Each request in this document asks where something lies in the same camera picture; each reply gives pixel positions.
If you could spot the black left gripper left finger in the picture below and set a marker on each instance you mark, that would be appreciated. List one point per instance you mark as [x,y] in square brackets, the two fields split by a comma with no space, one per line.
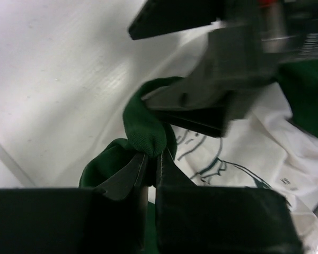
[109,218]

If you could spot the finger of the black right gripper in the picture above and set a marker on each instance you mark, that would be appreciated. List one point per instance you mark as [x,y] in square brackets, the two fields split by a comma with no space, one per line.
[160,17]
[222,87]

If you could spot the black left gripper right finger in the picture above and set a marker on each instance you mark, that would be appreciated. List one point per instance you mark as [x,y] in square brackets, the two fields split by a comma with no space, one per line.
[197,219]

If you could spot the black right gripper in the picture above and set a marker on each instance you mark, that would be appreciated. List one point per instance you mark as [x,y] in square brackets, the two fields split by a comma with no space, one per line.
[290,29]

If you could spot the white and green t shirt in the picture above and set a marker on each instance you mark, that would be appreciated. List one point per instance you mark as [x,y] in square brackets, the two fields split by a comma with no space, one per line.
[275,148]

